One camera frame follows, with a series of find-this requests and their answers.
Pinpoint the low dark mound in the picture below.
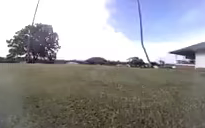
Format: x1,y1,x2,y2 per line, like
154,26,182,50
83,56,108,66

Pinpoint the grass lawn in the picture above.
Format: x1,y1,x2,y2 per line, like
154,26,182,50
0,62,205,128

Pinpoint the round dark tree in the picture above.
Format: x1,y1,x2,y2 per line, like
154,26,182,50
5,22,62,64

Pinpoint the thin palm trunk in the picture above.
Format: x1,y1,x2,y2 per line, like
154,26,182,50
26,0,42,64

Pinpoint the grey roofed white building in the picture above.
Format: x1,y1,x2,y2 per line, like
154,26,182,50
168,38,205,72

